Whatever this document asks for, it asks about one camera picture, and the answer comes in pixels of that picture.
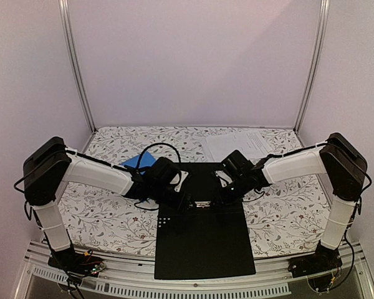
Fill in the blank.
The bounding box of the blue ring binder folder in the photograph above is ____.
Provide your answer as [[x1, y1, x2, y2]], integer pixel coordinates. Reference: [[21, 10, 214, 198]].
[[113, 152, 156, 174]]

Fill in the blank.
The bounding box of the right aluminium frame post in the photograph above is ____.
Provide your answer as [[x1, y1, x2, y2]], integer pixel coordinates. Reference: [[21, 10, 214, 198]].
[[294, 0, 330, 135]]

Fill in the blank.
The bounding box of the left aluminium frame post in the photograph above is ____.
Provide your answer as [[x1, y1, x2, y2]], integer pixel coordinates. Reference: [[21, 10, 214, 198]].
[[58, 0, 97, 133]]

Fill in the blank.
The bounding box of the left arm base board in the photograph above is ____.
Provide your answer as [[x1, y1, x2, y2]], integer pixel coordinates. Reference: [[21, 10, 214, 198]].
[[48, 248, 106, 277]]

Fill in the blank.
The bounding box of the aluminium frame post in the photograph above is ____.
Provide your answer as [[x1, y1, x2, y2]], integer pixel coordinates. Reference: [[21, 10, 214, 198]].
[[294, 0, 330, 135], [58, 0, 97, 133]]

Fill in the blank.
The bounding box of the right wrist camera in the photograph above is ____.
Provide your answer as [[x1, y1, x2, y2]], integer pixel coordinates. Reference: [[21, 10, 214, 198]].
[[214, 170, 233, 187]]

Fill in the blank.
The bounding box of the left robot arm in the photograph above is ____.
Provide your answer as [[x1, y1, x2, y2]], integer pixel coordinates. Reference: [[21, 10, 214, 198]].
[[13, 136, 191, 270]]

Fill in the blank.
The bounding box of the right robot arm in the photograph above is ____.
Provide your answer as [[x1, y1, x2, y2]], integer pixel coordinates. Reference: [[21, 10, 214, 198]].
[[220, 133, 372, 272]]

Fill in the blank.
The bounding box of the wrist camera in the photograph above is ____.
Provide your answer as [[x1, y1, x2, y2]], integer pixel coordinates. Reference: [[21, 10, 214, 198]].
[[214, 170, 233, 187], [174, 171, 189, 192]]

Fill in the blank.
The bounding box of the teal box with label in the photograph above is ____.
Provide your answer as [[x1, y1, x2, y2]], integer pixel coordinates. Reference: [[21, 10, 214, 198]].
[[154, 163, 256, 280]]

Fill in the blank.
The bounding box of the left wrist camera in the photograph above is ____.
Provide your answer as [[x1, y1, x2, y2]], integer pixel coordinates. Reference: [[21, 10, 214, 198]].
[[174, 171, 189, 192]]

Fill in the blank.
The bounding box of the aluminium front rail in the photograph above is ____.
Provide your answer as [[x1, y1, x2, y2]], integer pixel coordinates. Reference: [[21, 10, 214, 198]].
[[13, 241, 374, 298]]

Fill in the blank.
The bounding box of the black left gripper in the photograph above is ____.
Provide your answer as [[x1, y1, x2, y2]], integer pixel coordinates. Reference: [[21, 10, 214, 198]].
[[150, 183, 198, 215]]

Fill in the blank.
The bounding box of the floral table cloth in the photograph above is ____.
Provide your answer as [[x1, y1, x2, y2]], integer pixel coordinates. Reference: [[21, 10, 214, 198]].
[[59, 126, 330, 259]]

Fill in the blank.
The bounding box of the right arm base board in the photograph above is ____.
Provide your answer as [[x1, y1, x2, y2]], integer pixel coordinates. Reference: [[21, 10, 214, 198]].
[[287, 247, 342, 278]]

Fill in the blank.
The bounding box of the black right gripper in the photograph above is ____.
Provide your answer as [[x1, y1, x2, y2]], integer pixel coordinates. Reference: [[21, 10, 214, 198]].
[[210, 175, 249, 208]]

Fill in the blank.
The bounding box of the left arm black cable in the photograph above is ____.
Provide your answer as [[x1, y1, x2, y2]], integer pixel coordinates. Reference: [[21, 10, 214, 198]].
[[136, 143, 181, 175]]

